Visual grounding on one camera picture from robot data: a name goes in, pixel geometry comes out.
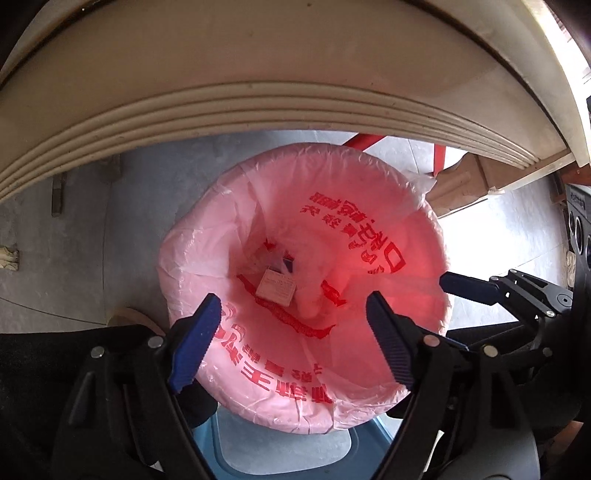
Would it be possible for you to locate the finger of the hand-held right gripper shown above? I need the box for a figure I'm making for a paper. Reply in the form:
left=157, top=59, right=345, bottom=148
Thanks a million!
left=505, top=318, right=571, bottom=370
left=438, top=269, right=574, bottom=324

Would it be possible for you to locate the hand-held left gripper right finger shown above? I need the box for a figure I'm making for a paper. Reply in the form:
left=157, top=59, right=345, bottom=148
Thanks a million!
left=366, top=292, right=541, bottom=480

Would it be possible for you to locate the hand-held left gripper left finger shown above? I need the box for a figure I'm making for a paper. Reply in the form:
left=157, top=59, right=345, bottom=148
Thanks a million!
left=53, top=294, right=221, bottom=480

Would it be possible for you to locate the bin with pink plastic liner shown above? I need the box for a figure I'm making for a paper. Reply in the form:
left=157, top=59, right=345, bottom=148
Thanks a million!
left=157, top=142, right=452, bottom=435

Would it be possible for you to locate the round wooden disc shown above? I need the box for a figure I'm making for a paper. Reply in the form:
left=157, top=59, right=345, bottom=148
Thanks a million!
left=108, top=307, right=165, bottom=339

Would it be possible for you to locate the brown cardboard box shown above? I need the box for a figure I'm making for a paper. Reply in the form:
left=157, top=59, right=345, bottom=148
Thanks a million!
left=433, top=150, right=505, bottom=219

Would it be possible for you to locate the black appliance with round dials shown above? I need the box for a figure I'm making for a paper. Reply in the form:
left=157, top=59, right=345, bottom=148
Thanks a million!
left=549, top=182, right=591, bottom=287

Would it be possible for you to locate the red stool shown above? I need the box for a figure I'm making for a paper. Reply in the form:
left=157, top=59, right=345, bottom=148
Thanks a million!
left=344, top=133, right=446, bottom=178

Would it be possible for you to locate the blue plastic stool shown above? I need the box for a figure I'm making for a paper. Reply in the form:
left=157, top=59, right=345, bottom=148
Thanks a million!
left=191, top=406, right=408, bottom=480

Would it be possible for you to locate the grey table foot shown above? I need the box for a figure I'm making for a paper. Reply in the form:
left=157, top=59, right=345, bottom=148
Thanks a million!
left=51, top=172, right=68, bottom=217

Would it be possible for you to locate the cream carved furniture foot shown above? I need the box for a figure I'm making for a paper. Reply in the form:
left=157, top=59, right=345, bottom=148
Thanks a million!
left=0, top=244, right=20, bottom=274

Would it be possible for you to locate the cream round table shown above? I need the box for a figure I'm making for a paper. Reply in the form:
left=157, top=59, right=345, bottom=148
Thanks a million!
left=0, top=0, right=591, bottom=204

